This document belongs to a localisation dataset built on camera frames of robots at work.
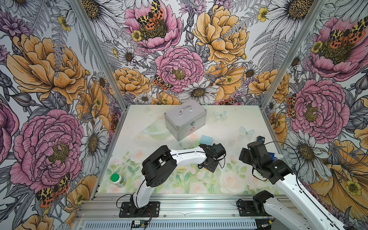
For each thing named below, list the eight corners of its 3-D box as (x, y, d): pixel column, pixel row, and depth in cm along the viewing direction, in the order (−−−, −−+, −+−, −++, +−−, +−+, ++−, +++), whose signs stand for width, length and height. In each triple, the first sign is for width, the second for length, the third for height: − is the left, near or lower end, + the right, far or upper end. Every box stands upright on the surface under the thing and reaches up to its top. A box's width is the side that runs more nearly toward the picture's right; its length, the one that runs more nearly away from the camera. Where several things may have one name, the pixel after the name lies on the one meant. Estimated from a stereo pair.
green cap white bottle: (115, 188, 83) (108, 182, 75) (118, 179, 86) (111, 173, 78) (125, 188, 83) (118, 182, 75) (127, 179, 86) (121, 173, 78)
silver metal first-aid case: (179, 144, 101) (178, 128, 87) (165, 129, 109) (162, 113, 96) (205, 126, 112) (207, 109, 98) (191, 113, 120) (191, 97, 106)
